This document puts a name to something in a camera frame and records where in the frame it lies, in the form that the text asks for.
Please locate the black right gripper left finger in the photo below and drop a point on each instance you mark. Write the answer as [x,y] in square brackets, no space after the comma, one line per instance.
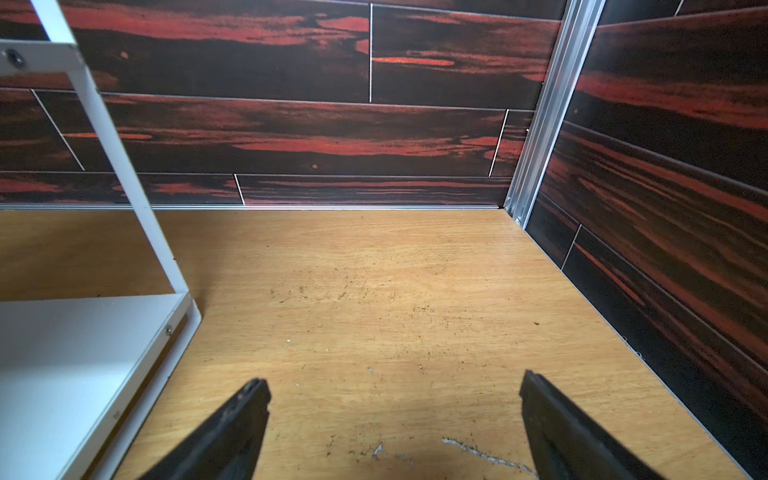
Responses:
[226,445]

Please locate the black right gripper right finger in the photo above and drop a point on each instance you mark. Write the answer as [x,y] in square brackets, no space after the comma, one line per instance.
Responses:
[566,443]

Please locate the white two-tier metal shelf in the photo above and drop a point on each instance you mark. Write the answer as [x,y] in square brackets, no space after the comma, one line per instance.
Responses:
[80,376]

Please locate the aluminium right corner post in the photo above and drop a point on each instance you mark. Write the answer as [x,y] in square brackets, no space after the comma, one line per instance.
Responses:
[571,48]

